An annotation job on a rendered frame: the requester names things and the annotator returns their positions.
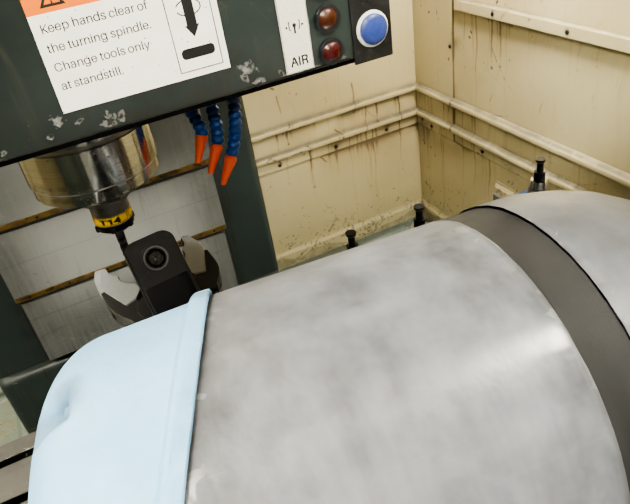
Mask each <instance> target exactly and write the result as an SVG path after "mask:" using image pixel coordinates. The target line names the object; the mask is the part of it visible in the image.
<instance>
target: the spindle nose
mask: <svg viewBox="0 0 630 504"><path fill-rule="evenodd" d="M18 164H19V167H20V169H21V171H22V173H23V175H24V178H25V180H26V182H27V184H28V186H29V188H30V189H31V190H32V191H33V193H34V195H35V198H36V199H37V200H38V201H39V202H40V203H42V204H44V205H47V206H50V207H54V208H62V209H73V208H83V207H89V206H94V205H98V204H102V203H105V202H109V201H112V200H114V199H117V198H119V197H122V196H124V195H126V194H128V193H130V192H132V191H134V190H136V189H137V188H139V187H140V186H142V185H143V184H145V183H146V182H147V181H148V180H149V179H150V178H151V177H152V176H153V175H154V173H155V172H156V170H157V168H158V166H159V159H158V156H157V147H156V144H155V141H154V137H153V134H152V131H151V128H150V124H146V125H142V126H139V127H136V128H132V129H129V130H125V131H122V132H119V133H115V134H112V135H109V136H105V137H102V138H98V139H95V140H92V141H88V142H85V143H82V144H78V145H75V146H71V147H68V148H65V149H61V150H58V151H55V152H51V153H48V154H44V155H41V156H38V157H34V158H31V159H28V160H24V161H21V162H18Z"/></svg>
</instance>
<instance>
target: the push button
mask: <svg viewBox="0 0 630 504"><path fill-rule="evenodd" d="M386 33H387V21H386V19H385V18H384V17H383V16H382V15H381V14H378V13H372V14H369V15H368V16H366V17H365V18H364V20H363V21H362V23H361V27H360V35H361V38H362V39H363V41H364V42H366V43H367V44H370V45H375V44H378V43H380V42H381V41H382V40H383V39H384V37H385V35H386Z"/></svg>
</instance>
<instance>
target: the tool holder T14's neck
mask: <svg viewBox="0 0 630 504"><path fill-rule="evenodd" d="M129 205H130V204H129V201H128V198H125V199H124V200H123V201H120V200H117V201H114V202H112V203H110V204H109V206H110V207H107V208H103V209H95V210H92V209H89V211H90V213H91V216H92V217H93V218H96V219H107V218H111V217H115V216H117V215H119V214H121V213H123V212H124V211H126V210H127V209H128V207H129ZM131 217H132V215H131V216H130V217H129V218H128V219H127V220H126V221H128V220H129V219H130V218H131ZM126 221H124V222H122V223H120V224H117V225H114V226H110V227H99V226H97V225H96V226H97V227H99V228H111V227H115V226H118V225H121V224H123V223H125V222H126Z"/></svg>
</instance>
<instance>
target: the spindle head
mask: <svg viewBox="0 0 630 504"><path fill-rule="evenodd" d="M216 1H217V6H218V10H219V15H220V20H221V24H222V29H223V34H224V38H225V43H226V47H227V52H228V57H229V61H230V66H231V67H230V68H226V69H222V70H219V71H215V72H212V73H208V74H205V75H201V76H197V77H194V78H190V79H187V80H183V81H180V82H176V83H172V84H169V85H165V86H162V87H158V88H155V89H151V90H147V91H144V92H140V93H137V94H133V95H130V96H126V97H122V98H119V99H115V100H112V101H108V102H105V103H101V104H97V105H94V106H90V107H87V108H83V109H80V110H76V111H72V112H69V113H65V114H64V113H63V111H62V108H61V106H60V103H59V100H58V98H57V95H56V93H55V90H54V87H53V85H52V82H51V80H50V77H49V75H48V72H47V69H46V67H45V64H44V62H43V59H42V56H41V54H40V51H39V49H38V46H37V44H36V41H35V38H34V36H33V33H32V31H31V28H30V25H29V23H28V20H27V18H26V15H25V13H24V10H23V7H22V5H21V2H20V0H0V168H1V167H4V166H7V165H11V164H14V163H17V162H21V161H24V160H28V159H31V158H34V157H38V156H41V155H44V154H48V153H51V152H55V151H58V150H61V149H65V148H68V147H71V146H75V145H78V144H82V143H85V142H88V141H92V140H95V139H98V138H102V137H105V136H109V135H112V134H115V133H119V132H122V131H125V130H129V129H132V128H136V127H139V126H142V125H146V124H149V123H152V122H156V121H159V120H163V119H166V118H169V117H173V116H176V115H179V114H183V113H186V112H190V111H193V110H196V109H200V108H203V107H206V106H210V105H213V104H217V103H220V102H223V101H227V100H230V99H233V98H237V97H240V96H244V95H247V94H250V93H254V92H257V91H260V90H264V89H267V88H271V87H274V86H277V85H281V84H284V83H287V82H291V81H294V80H298V79H301V78H304V77H308V76H311V75H314V74H318V73H321V72H325V71H328V70H331V69H335V68H338V67H341V66H345V65H348V64H352V63H355V60H354V50H353V40H352V30H351V20H350V11H349V1H348V0H305V2H306V9H307V16H308V23H309V30H310V37H311V45H312V52H313V59H314V66H315V67H314V68H311V69H308V70H304V71H301V72H297V73H294V74H290V75H287V72H286V66H285V60H284V54H283V48H282V42H281V36H280V30H279V24H278V18H277V12H276V6H275V0H216ZM326 3H330V4H333V5H335V6H336V7H337V8H338V10H339V13H340V22H339V25H338V26H337V28H336V29H335V30H334V31H332V32H330V33H323V32H321V31H319V30H318V29H317V27H316V26H315V22H314V16H315V13H316V11H317V9H318V8H319V7H320V6H321V5H323V4H326ZM329 37H335V38H337V39H339V40H340V41H341V42H342V44H343V47H344V53H343V56H342V58H341V60H340V61H339V62H338V63H337V64H335V65H326V64H324V63H323V62H322V61H321V60H320V57H319V48H320V45H321V43H322V42H323V41H324V40H325V39H327V38H329Z"/></svg>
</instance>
